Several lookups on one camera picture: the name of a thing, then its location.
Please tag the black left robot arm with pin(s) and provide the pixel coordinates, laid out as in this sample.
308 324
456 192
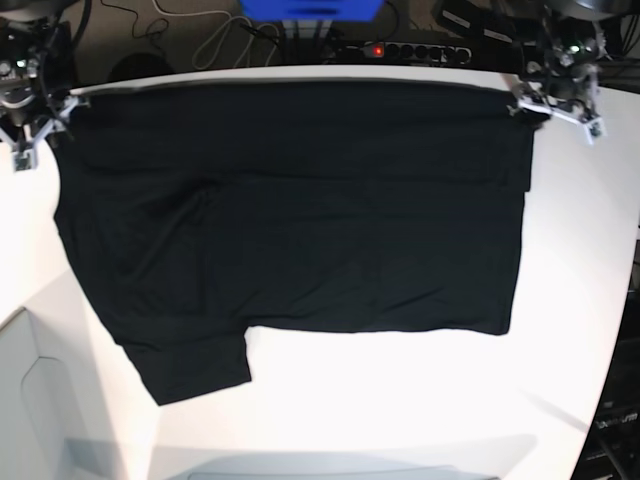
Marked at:
562 23

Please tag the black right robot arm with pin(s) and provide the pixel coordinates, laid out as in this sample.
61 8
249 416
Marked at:
36 27

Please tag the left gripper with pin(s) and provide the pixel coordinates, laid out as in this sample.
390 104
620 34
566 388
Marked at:
557 82

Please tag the black T-shirt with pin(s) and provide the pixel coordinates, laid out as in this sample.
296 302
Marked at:
189 215

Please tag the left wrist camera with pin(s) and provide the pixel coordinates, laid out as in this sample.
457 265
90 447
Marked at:
594 130

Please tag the blue plastic crate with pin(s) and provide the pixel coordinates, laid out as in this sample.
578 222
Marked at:
335 10

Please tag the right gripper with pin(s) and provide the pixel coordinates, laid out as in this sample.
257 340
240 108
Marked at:
30 110

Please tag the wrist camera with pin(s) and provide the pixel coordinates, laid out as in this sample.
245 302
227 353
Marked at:
24 160
594 130

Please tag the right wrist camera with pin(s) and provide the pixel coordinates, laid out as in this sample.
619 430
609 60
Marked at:
24 160

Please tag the black power strip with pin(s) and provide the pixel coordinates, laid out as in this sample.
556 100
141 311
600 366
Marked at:
403 53

